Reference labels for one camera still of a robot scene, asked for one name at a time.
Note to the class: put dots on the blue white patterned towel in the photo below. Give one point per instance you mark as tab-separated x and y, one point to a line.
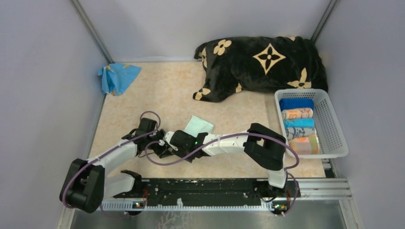
296	132

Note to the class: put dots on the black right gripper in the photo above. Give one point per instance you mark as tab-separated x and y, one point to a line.
178	153

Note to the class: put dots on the light blue crumpled cloth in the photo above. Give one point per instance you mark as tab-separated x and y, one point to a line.
117	77

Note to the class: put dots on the cyan rolled towel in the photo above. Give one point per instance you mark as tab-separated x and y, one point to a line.
300	122

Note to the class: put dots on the mint green towel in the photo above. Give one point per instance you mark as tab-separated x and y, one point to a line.
197	125

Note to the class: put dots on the orange polka dot towel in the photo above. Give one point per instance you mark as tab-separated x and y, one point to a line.
305	145

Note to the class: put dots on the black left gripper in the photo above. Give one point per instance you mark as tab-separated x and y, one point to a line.
162	152

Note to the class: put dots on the beige orange rolled towel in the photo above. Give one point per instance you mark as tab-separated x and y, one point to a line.
297	113

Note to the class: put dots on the black beige flower blanket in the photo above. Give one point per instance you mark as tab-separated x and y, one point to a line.
258	64

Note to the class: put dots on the dark blue rolled towel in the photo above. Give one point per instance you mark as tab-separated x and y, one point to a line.
293	103

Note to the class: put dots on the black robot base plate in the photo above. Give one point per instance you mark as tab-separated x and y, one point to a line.
210	192

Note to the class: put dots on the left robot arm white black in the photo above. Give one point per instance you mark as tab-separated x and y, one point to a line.
101	170

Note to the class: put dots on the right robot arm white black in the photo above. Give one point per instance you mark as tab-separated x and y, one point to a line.
261	144

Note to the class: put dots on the aluminium rail frame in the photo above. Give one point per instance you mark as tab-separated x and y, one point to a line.
311	189

